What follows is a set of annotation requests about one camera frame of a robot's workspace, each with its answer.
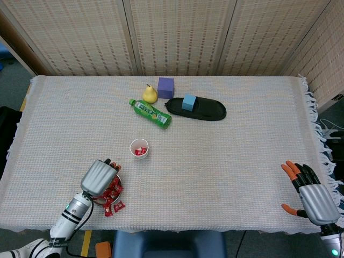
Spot black floor cable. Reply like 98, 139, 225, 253
235, 230, 247, 258

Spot yellow pear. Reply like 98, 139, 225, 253
142, 83, 159, 104

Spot woven bamboo screen panel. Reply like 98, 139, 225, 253
123, 0, 237, 77
0, 10, 51, 77
282, 0, 344, 108
216, 0, 333, 77
0, 0, 139, 77

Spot white cable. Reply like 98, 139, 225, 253
319, 119, 341, 140

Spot green plastic drink bottle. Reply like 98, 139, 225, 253
128, 98, 173, 130

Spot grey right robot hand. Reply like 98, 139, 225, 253
281, 160, 341, 226

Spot yellow floor tape strip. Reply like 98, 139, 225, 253
80, 230, 92, 258
19, 87, 31, 112

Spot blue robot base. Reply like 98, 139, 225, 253
112, 230, 228, 258

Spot white paper cup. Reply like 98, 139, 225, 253
129, 138, 149, 159

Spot round silver metal plate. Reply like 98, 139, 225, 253
93, 174, 124, 208

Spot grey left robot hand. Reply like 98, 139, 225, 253
80, 158, 121, 198

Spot purple foam cube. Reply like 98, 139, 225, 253
157, 77, 175, 99

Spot white woven tablecloth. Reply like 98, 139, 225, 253
0, 74, 344, 235

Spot blue object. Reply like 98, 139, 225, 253
0, 44, 11, 73

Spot black equipment stand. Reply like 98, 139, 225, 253
324, 128, 344, 162

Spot light blue foam cube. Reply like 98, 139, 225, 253
181, 94, 196, 111

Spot orange foam block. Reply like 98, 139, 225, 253
95, 241, 112, 258

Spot black slipper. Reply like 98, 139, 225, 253
163, 97, 227, 122

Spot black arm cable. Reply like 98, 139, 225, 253
66, 191, 95, 258

